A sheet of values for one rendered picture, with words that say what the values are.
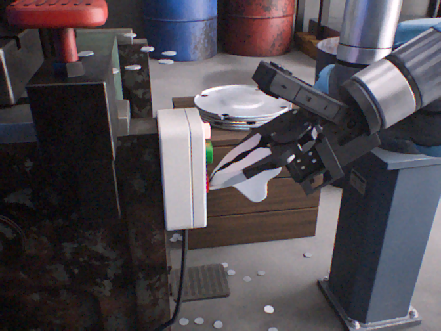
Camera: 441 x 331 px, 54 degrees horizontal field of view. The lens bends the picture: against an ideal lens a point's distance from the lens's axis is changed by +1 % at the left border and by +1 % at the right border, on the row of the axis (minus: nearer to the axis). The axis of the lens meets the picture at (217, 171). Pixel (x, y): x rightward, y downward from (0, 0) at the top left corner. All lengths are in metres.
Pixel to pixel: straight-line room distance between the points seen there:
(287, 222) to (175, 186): 0.85
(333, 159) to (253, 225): 0.78
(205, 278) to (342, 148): 0.51
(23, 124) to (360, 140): 0.38
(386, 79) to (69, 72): 0.34
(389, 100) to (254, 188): 0.18
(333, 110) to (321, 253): 0.85
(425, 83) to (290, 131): 0.16
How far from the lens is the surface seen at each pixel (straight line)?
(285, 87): 0.48
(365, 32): 0.65
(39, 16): 0.35
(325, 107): 0.51
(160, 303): 0.61
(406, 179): 0.90
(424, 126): 0.62
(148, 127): 0.49
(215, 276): 0.96
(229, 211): 1.23
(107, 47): 0.78
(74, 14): 0.35
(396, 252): 1.00
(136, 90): 0.96
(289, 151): 0.49
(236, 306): 1.13
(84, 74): 0.38
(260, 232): 1.30
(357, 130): 0.55
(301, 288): 1.19
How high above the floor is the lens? 0.80
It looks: 28 degrees down
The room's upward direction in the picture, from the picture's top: straight up
